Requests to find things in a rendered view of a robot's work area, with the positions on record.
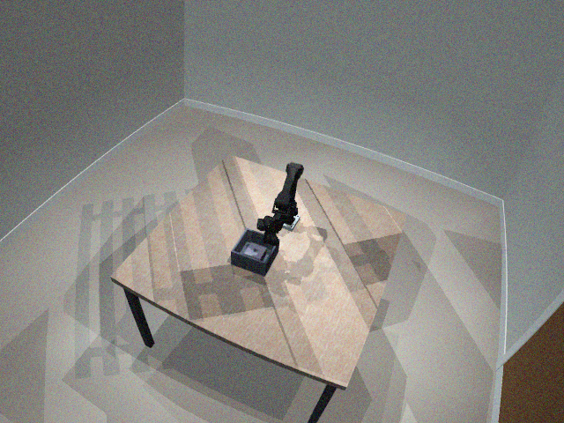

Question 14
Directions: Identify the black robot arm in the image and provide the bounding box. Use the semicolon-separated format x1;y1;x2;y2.
256;162;304;233

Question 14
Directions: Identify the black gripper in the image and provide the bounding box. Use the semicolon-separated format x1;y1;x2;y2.
263;215;279;247

